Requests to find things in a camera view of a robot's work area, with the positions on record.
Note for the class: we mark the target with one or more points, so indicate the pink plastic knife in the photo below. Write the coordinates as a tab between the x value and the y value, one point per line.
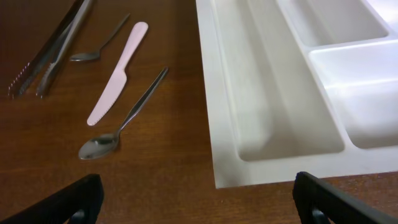
118	78

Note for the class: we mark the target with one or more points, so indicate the metal serving tongs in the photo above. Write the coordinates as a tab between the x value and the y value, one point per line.
52	54

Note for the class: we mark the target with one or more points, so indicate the white cutlery tray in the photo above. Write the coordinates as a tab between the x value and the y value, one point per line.
299	86

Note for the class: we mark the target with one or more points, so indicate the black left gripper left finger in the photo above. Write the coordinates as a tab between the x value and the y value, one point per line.
79	202

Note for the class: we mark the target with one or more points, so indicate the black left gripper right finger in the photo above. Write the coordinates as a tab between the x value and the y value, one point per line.
319	202

